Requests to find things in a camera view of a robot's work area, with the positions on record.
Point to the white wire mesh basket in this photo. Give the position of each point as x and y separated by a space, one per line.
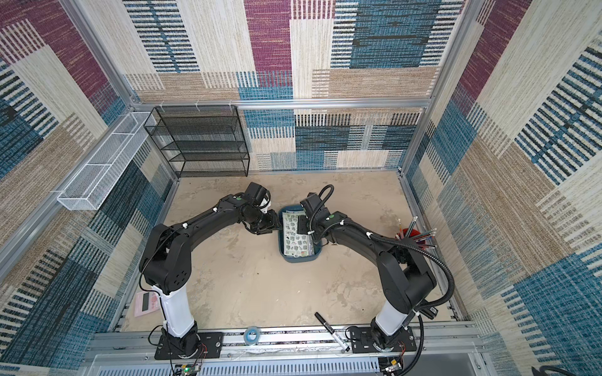
90 187

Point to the pink calculator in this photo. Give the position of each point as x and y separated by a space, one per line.
146 302

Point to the white cable duct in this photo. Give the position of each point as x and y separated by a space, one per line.
315 366

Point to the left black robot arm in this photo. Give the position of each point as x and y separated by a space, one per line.
166 264

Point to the teal plastic storage box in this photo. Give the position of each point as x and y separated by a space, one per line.
317 247

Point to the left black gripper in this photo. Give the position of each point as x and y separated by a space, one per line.
274 225

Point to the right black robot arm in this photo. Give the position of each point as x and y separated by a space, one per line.
404 273

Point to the green sticker sheet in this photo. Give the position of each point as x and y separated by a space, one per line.
295 246

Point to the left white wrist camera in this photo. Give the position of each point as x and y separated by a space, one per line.
265 205

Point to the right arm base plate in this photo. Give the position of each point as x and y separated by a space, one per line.
362 341

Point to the red pencil cup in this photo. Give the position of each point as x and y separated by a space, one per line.
425 239

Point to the black marker pen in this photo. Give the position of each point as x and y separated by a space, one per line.
344 346

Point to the black wire mesh shelf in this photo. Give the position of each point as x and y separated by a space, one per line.
200 141

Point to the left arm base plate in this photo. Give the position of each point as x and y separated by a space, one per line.
207 345

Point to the blue tape roll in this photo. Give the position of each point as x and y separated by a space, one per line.
251 336

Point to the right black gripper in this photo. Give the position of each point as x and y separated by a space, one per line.
305 225

